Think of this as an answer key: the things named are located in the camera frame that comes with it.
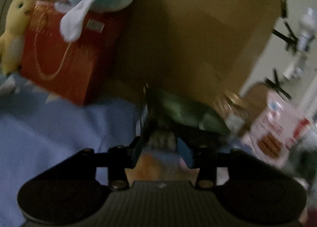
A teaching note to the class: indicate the brown wooden chair back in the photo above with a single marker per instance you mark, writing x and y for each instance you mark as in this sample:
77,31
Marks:
256,96

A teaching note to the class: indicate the orange and blue snack packet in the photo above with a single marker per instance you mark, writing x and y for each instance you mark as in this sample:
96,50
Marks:
159,161

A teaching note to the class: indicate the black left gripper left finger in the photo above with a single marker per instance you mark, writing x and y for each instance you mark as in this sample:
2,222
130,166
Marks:
121,158

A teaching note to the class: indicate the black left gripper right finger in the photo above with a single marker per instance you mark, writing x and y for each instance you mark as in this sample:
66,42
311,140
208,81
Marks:
199,156

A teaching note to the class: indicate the black storage box with sheep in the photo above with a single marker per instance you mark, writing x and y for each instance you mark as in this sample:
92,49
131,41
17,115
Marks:
152,118

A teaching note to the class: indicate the pink fried twist snack bag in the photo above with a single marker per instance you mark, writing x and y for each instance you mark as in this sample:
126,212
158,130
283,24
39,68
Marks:
276,130

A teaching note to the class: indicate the yellow duck plush toy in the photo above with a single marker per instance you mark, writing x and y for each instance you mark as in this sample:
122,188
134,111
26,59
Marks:
13,39

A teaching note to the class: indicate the red gift bag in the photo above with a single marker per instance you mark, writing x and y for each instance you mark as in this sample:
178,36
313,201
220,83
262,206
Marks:
76,71

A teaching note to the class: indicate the large brown cardboard sheet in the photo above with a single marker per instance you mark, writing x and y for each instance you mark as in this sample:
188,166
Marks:
194,48

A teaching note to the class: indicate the blue patterned tablecloth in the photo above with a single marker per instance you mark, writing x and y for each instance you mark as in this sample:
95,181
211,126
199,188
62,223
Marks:
40,130

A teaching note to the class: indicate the white power strip with cables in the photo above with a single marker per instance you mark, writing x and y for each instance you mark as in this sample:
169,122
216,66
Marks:
306,35

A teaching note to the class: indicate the glass jar with gold lid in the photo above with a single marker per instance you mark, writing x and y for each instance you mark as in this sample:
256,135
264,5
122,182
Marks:
232,109

